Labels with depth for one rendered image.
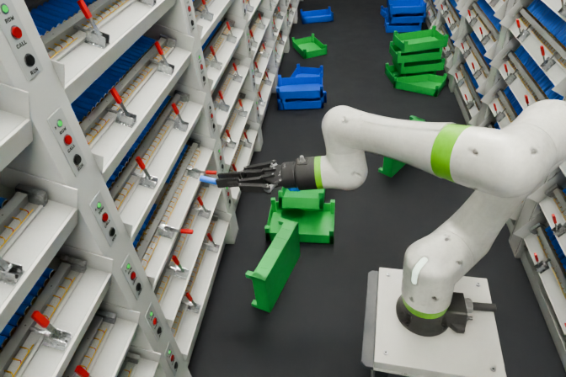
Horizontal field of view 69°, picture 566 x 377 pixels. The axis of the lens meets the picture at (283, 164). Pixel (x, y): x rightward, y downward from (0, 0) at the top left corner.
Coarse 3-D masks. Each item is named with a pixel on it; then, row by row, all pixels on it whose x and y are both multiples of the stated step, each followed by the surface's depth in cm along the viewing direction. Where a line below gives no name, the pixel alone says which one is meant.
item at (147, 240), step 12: (192, 144) 148; (192, 156) 145; (180, 168) 138; (180, 180) 135; (168, 192) 129; (168, 204) 127; (156, 216) 120; (156, 228) 117; (144, 240) 113; (144, 252) 111
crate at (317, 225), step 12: (276, 204) 199; (324, 204) 195; (276, 216) 197; (288, 216) 196; (300, 216) 196; (312, 216) 195; (324, 216) 194; (264, 228) 181; (276, 228) 191; (300, 228) 190; (312, 228) 189; (324, 228) 189; (300, 240) 183; (312, 240) 182; (324, 240) 181
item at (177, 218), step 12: (192, 132) 149; (204, 144) 152; (204, 156) 149; (204, 168) 145; (192, 180) 139; (180, 192) 133; (192, 192) 135; (180, 204) 130; (168, 216) 125; (180, 216) 126; (180, 228) 128; (156, 240) 117; (168, 240) 119; (156, 252) 114; (168, 252) 116; (144, 264) 111; (156, 264) 112; (156, 276) 109
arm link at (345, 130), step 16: (336, 112) 105; (352, 112) 103; (336, 128) 104; (352, 128) 100; (368, 128) 97; (384, 128) 93; (400, 128) 90; (416, 128) 87; (432, 128) 84; (336, 144) 106; (352, 144) 102; (368, 144) 97; (384, 144) 93; (400, 144) 89; (416, 144) 85; (432, 144) 82; (400, 160) 92; (416, 160) 86
